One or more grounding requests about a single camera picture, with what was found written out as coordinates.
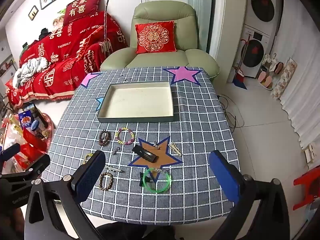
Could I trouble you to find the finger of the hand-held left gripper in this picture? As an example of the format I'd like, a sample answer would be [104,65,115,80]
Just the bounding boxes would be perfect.
[0,153,51,183]
[0,143,21,164]

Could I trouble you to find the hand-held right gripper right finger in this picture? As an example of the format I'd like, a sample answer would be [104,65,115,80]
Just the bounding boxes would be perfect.
[209,150,298,240]

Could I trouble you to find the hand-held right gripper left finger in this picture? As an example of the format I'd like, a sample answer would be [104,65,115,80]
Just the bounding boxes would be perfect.
[24,151,106,240]

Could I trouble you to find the braided rope bracelet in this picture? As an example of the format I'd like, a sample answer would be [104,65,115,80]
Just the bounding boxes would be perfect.
[99,172,114,190]

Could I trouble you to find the brown bead bracelet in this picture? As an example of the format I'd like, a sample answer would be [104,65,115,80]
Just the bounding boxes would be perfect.
[99,129,112,146]

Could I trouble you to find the green transparent bangle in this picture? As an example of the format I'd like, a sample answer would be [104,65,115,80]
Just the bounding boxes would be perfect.
[142,167,172,193]

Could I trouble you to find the shallow cream tray box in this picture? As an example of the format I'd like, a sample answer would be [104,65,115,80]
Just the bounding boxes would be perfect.
[97,82,175,123]

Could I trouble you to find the pile of red bags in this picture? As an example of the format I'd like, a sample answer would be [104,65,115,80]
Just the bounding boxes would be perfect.
[0,112,54,167]

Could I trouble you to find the blue snack bag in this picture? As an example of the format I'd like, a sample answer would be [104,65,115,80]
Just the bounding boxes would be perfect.
[17,104,48,140]

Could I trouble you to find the grey grid-patterned tray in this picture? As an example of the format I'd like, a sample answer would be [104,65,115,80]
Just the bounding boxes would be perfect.
[47,66,242,227]

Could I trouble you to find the cream bow hair clip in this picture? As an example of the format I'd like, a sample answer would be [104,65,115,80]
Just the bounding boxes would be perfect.
[168,141,183,157]

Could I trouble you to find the black hair clip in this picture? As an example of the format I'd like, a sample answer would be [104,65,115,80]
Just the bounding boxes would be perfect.
[132,144,158,162]

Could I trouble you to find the brown star sticker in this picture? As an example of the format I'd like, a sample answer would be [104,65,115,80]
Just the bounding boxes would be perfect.
[128,136,183,183]

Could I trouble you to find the red plastic stool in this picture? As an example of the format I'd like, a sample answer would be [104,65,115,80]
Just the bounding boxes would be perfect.
[292,165,320,212]

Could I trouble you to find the grey white crumpled cloth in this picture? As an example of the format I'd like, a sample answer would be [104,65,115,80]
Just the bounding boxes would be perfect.
[12,57,49,88]

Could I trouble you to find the pink star sticker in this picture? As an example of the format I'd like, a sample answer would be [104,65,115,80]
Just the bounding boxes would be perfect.
[162,66,203,85]
[79,72,100,88]

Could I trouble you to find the red dustpan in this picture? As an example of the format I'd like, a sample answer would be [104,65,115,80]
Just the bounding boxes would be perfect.
[232,66,248,90]

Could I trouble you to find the red printed sofa cover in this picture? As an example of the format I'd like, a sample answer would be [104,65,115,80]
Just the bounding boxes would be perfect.
[5,11,130,110]

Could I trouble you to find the patterned flat board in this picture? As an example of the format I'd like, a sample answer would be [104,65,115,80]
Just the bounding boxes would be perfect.
[271,57,298,99]

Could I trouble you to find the white slipper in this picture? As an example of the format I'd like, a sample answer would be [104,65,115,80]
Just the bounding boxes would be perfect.
[261,54,275,69]

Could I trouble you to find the white washing machine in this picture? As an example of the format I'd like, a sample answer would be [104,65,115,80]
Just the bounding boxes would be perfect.
[236,25,272,78]

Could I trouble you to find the red mop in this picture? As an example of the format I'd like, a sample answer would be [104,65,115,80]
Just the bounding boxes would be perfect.
[232,36,250,80]

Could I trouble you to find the white pleated curtain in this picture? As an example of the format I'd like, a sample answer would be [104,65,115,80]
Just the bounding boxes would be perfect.
[271,0,320,150]

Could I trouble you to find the cartoon print pillow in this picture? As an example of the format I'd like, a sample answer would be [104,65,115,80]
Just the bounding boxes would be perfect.
[51,11,67,29]

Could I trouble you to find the red embroidered cushion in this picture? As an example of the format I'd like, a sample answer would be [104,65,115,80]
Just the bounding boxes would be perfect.
[135,21,177,54]

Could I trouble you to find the beaded stand pole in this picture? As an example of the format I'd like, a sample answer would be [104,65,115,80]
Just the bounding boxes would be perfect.
[104,0,118,58]

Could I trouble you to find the red printed pillow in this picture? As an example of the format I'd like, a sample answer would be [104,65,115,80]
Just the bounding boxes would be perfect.
[62,0,103,27]

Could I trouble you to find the teal curtain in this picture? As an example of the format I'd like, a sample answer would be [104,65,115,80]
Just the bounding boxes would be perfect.
[188,0,213,53]

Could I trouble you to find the beige armchair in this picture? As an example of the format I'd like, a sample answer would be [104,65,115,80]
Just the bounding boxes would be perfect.
[100,1,220,79]

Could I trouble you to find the white stacked dryer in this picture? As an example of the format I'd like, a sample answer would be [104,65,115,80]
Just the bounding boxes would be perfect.
[244,0,285,38]

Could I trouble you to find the colourful bead bracelet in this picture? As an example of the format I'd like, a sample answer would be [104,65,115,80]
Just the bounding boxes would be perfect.
[115,127,136,146]

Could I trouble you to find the black floor cables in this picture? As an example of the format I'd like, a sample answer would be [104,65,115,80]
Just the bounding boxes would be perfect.
[217,95,244,130]

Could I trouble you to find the small black picture frame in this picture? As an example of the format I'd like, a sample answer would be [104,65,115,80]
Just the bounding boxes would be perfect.
[28,5,39,20]

